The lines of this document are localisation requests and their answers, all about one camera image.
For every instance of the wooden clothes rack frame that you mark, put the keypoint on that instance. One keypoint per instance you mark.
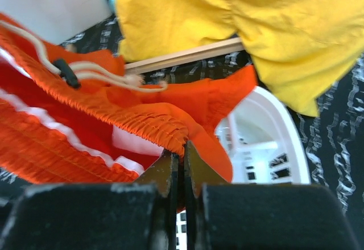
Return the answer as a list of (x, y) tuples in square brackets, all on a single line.
[(187, 56)]

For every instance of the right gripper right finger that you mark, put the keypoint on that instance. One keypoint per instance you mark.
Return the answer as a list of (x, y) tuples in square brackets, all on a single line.
[(221, 215)]

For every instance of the orange shorts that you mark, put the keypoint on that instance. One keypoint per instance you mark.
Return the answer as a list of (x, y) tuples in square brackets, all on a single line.
[(75, 118)]

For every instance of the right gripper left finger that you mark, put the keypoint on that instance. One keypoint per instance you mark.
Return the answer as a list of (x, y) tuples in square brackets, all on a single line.
[(138, 215)]

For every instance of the white storage box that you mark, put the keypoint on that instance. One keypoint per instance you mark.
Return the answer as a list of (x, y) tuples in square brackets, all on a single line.
[(56, 20)]

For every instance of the white plastic laundry basket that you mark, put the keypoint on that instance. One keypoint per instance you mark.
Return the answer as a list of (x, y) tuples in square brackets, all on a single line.
[(262, 142)]

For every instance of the yellow shorts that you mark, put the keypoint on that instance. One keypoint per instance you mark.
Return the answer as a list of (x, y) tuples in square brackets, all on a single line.
[(299, 47)]

